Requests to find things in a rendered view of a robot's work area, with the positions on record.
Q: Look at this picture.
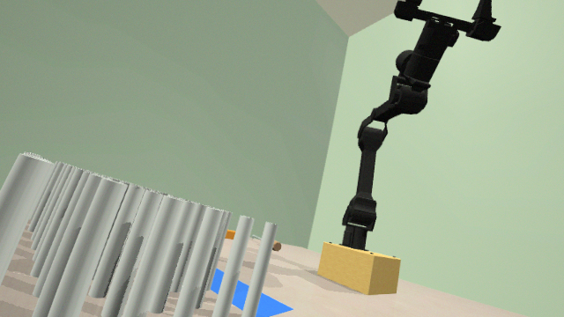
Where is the blue taped strip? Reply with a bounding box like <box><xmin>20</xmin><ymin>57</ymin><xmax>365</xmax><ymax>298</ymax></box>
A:
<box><xmin>211</xmin><ymin>269</ymin><xmax>293</xmax><ymax>317</ymax></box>

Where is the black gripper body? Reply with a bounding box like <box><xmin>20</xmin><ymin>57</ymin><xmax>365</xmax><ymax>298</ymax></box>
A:
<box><xmin>394</xmin><ymin>0</ymin><xmax>501</xmax><ymax>60</ymax></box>

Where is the orange flat bar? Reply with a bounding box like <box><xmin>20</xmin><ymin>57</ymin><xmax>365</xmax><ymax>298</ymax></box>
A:
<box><xmin>225</xmin><ymin>231</ymin><xmax>235</xmax><ymax>240</ymax></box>

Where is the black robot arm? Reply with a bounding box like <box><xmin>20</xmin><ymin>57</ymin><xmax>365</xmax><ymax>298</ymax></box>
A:
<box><xmin>338</xmin><ymin>49</ymin><xmax>440</xmax><ymax>251</ymax></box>

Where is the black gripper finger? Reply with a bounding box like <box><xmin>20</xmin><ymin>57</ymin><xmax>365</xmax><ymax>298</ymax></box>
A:
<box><xmin>405</xmin><ymin>0</ymin><xmax>422</xmax><ymax>6</ymax></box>
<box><xmin>471</xmin><ymin>0</ymin><xmax>496</xmax><ymax>22</ymax></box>

